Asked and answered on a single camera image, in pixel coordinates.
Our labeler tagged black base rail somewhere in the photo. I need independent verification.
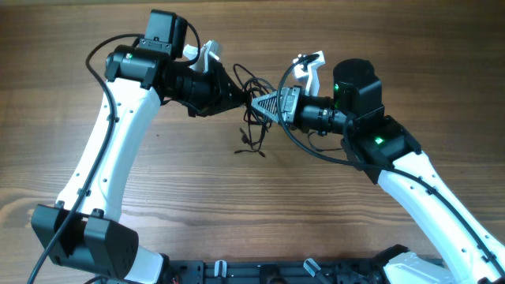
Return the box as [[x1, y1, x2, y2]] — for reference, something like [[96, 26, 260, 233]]
[[160, 259, 386, 284]]

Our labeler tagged camera cable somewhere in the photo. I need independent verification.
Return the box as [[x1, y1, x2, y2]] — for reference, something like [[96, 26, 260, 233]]
[[275, 54, 505, 277], [25, 33, 145, 284]]

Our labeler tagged left camera cable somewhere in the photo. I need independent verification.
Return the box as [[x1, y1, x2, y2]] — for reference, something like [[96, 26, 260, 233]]
[[25, 33, 145, 284]]

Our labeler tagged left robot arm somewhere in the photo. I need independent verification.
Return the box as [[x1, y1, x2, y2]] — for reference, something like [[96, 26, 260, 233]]
[[31, 9, 250, 283]]

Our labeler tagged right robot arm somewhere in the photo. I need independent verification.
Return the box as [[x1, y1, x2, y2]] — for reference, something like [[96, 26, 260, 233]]
[[252, 55, 504, 283]]

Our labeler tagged black cable bundle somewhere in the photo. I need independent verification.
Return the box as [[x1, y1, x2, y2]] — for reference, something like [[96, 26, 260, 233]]
[[231, 63, 277, 159]]

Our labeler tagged right camera cable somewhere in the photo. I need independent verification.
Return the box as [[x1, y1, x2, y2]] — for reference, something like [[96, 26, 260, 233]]
[[275, 54, 505, 277]]

